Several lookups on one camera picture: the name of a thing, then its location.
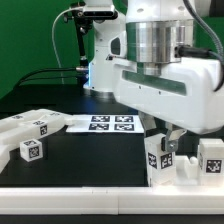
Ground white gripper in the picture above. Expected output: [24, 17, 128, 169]
[113, 58, 224, 154]

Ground white chair seat part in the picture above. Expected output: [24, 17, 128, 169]
[146, 155, 204, 188]

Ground white chair side plank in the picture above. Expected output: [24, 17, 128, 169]
[0, 109, 72, 130]
[0, 115, 65, 157]

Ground white chair side plank front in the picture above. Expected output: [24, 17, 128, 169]
[0, 115, 65, 157]

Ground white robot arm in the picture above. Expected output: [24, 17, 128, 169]
[83, 0, 224, 152]

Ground white paper tag sheet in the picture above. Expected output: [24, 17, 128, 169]
[67, 115, 144, 133]

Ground white front fence bar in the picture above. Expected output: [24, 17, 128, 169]
[0, 186, 224, 215]

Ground white tagged cube left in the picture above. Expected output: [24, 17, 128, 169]
[20, 139, 43, 162]

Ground grey braided cable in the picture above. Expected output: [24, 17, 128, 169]
[181, 0, 224, 93]

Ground black cables on table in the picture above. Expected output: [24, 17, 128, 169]
[14, 66, 89, 88]

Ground white thin cable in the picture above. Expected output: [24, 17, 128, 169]
[51, 7, 79, 85]

